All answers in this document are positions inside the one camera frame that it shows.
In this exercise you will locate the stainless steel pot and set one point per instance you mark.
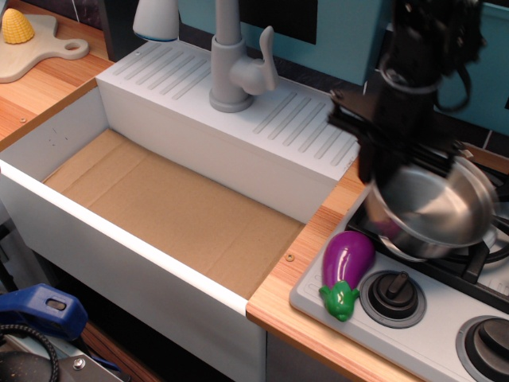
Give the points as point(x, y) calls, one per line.
point(419, 215)

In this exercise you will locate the white soap dispenser bottle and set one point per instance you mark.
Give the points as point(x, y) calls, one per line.
point(157, 20)

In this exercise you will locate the purple toy eggplant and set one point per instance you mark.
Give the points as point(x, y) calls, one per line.
point(348, 256)

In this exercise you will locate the black left stove knob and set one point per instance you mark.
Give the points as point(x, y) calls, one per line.
point(393, 299)

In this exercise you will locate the grey metal bracket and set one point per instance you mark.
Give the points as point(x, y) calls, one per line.
point(31, 362)

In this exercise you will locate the black right stove knob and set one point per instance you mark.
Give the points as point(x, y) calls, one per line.
point(482, 348)

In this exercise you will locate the grey toy stove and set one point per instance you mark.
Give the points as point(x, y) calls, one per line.
point(442, 319)

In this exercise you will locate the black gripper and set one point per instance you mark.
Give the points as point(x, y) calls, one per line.
point(394, 129)

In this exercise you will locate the white toy sink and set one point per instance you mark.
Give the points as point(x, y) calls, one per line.
point(280, 152)

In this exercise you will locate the black stove knob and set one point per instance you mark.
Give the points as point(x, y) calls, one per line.
point(482, 348)
point(393, 299)

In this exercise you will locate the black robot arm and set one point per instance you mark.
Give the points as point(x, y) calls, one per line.
point(423, 71)

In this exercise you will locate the blue clamp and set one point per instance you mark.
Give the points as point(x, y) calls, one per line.
point(45, 309)

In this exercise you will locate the cardboard sheet in sink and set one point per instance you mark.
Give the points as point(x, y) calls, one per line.
point(233, 240)

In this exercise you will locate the wooden cutting board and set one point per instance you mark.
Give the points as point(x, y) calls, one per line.
point(18, 59)

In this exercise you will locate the grey toy faucet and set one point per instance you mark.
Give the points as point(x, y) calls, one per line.
point(236, 77)

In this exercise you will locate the black burner grate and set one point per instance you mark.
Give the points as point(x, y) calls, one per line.
point(468, 270)

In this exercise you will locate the yellow toy corn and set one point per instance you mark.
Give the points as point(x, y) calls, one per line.
point(16, 28)

